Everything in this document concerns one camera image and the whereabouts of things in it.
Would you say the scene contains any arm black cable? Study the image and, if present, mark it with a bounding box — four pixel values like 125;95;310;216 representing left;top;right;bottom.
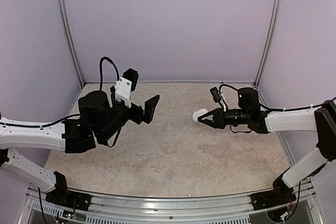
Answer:
0;56;120;127
218;83;336;112

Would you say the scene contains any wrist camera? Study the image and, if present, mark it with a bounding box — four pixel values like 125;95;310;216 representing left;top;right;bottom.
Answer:
114;68;139;108
209;87;227;110

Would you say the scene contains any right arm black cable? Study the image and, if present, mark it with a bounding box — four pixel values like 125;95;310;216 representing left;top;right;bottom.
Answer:
218;83;336;112

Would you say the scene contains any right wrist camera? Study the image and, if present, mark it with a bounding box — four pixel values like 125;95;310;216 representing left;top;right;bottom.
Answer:
209;87;227;110

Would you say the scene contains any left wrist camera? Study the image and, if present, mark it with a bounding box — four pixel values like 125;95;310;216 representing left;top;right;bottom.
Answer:
114;68;139;108

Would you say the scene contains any white earbud charging case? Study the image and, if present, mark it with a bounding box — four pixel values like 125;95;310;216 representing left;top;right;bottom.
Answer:
192;108;208;122

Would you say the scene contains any right aluminium frame post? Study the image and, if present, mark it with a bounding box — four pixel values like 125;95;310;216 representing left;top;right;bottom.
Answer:
254;0;281;88

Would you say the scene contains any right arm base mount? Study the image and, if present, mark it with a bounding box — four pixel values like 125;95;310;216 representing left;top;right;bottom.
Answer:
250;177;297;210

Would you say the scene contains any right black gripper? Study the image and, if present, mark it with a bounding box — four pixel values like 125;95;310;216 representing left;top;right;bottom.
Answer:
198;107;250;129

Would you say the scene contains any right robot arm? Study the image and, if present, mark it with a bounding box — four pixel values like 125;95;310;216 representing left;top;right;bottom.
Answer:
192;87;335;205

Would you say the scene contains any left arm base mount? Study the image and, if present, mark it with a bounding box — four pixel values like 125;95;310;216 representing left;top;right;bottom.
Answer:
46;172;92;211

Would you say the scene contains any front aluminium rail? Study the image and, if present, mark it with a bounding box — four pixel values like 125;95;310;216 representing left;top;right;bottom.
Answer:
14;179;326;223

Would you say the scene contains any left aluminium frame post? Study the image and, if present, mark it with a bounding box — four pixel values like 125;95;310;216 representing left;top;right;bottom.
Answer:
57;0;86;88

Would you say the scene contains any aluminium frame post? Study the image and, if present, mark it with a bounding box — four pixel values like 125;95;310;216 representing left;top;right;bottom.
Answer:
254;0;281;88
57;0;86;88

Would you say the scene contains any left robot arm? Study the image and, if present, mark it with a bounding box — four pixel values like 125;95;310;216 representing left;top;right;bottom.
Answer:
1;91;160;206

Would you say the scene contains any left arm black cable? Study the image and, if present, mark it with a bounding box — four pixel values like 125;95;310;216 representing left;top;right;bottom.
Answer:
0;56;120;127

